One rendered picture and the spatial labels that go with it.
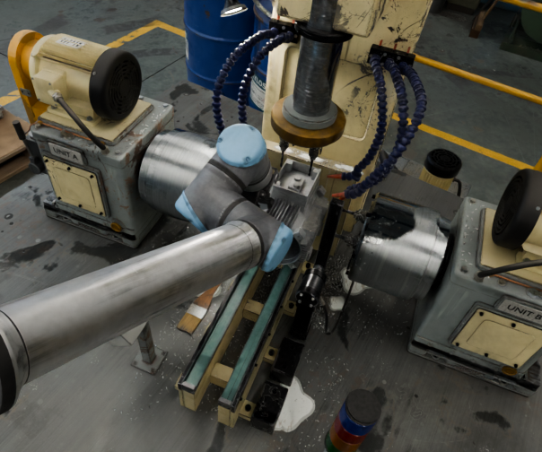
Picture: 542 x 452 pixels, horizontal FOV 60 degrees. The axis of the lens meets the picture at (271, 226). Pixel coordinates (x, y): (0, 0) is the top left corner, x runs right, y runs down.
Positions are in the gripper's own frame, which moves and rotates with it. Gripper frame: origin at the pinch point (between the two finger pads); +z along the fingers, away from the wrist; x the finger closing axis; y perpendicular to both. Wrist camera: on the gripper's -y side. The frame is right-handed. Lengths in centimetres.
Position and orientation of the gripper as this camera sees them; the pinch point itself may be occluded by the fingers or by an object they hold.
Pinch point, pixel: (259, 207)
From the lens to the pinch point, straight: 122.7
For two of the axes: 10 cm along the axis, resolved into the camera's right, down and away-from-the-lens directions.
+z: 1.0, 2.5, 9.6
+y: 3.5, -9.1, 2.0
